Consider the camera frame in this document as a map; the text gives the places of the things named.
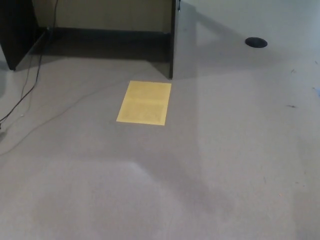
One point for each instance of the black round floor cap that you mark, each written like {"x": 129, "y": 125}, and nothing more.
{"x": 256, "y": 42}

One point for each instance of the yellow paper sheet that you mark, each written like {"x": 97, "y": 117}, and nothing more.
{"x": 145, "y": 102}

